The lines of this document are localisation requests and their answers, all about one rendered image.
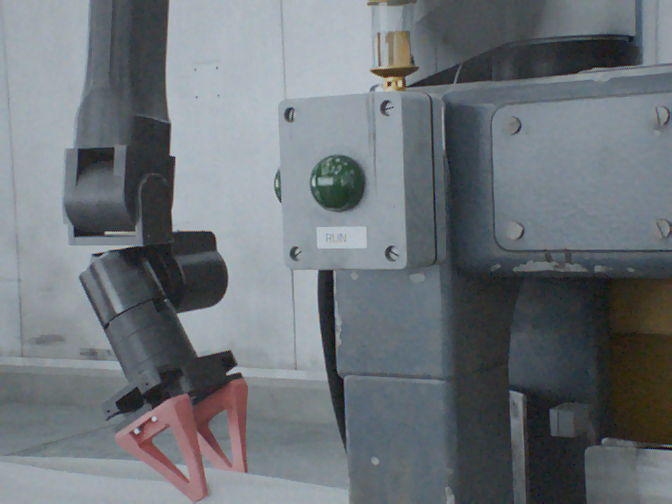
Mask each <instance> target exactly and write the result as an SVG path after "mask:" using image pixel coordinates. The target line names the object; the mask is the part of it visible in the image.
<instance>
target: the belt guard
mask: <svg viewBox="0 0 672 504"><path fill-rule="evenodd" d="M635 10H636V0H446V1H444V2H443V3H442V4H440V5H439V6H437V7H435V8H433V9H432V10H430V12H429V13H427V14H426V15H424V16H423V17H421V18H420V19H419V20H417V21H416V22H415V34H416V43H415V64H416V65H417V66H420V69H418V71H417V72H415V73H413V74H411V75H410V76H407V77H405V80H406V87H405V88H410V87H424V86H436V85H450V84H454V80H455V76H456V72H457V69H458V67H459V65H460V63H463V62H465V61H467V60H471V59H472V61H471V62H469V63H468V65H467V67H466V70H465V72H464V74H463V79H462V84H463V83H477V82H492V57H494V56H496V55H497V52H500V51H504V50H508V49H516V48H523V47H527V46H532V45H543V44H558V43H579V42H581V41H620V42H632V41H633V39H634V38H635Z"/></svg>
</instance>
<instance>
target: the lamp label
mask: <svg viewBox="0 0 672 504"><path fill-rule="evenodd" d="M316 230H317V249H367V227H316Z"/></svg>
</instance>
